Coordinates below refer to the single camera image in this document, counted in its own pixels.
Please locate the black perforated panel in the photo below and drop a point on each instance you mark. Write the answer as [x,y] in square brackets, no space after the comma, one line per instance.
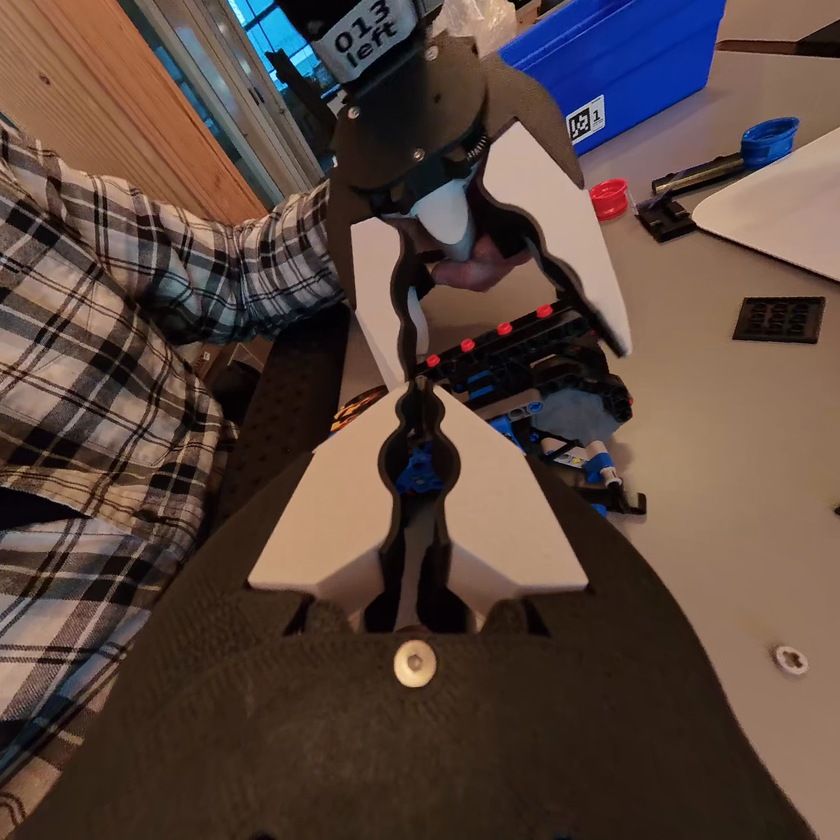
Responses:
[282,407]

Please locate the toy truck model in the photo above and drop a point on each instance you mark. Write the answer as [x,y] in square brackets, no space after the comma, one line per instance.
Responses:
[525,374]

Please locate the black studded plate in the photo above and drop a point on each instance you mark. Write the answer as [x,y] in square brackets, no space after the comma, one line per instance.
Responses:
[778,320]

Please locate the small white bush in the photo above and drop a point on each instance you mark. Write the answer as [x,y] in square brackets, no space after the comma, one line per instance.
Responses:
[791,660]

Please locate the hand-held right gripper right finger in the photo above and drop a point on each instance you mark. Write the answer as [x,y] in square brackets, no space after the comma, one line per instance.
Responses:
[512,525]

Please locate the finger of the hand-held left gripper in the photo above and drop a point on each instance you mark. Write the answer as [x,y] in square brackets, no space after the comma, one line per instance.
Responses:
[377,295]
[564,216]

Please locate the clear plastic bag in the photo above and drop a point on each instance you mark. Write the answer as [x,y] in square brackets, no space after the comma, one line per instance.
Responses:
[485,23]

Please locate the red wheel rim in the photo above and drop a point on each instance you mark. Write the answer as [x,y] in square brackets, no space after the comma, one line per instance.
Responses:
[609,200]

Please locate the black studded brick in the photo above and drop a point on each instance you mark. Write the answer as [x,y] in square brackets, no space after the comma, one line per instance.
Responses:
[666,220]

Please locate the person's left forearm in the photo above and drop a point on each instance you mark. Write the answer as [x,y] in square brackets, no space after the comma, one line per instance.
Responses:
[262,262]

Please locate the blue storage bin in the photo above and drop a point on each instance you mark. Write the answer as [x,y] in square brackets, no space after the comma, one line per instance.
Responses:
[623,59]

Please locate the person's left hand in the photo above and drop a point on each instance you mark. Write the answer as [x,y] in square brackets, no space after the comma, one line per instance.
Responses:
[479,272]

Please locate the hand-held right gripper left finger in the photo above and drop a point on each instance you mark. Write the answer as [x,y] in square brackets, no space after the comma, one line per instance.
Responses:
[328,525]

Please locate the blue wheel rim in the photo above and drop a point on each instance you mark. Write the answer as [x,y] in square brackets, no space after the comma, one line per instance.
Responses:
[769,141]

